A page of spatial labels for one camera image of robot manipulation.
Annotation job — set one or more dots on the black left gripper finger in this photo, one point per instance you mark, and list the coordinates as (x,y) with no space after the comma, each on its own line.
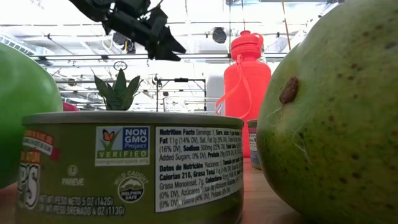
(172,42)
(160,49)

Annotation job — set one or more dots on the orange plastic bottle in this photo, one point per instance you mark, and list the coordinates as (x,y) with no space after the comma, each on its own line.
(245,87)

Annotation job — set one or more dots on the red bell pepper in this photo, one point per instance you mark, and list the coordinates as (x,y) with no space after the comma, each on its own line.
(71,107)

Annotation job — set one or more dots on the olive label tuna can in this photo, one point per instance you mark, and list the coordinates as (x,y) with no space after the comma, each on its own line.
(124,174)

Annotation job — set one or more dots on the blue label tin can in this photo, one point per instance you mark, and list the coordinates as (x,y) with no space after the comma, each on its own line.
(254,146)

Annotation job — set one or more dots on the green pear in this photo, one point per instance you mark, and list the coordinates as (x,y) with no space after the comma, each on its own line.
(335,124)

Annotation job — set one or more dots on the black hanging ceiling reel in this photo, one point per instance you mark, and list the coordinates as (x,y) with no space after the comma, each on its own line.
(219,35)
(130,48)

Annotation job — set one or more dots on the black metal stand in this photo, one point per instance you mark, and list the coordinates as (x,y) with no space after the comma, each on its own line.
(182,80)

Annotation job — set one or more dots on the potted plant white pot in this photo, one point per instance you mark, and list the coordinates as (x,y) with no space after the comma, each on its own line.
(118,93)

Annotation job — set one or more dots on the green bell pepper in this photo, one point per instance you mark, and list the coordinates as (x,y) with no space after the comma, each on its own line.
(28,112)

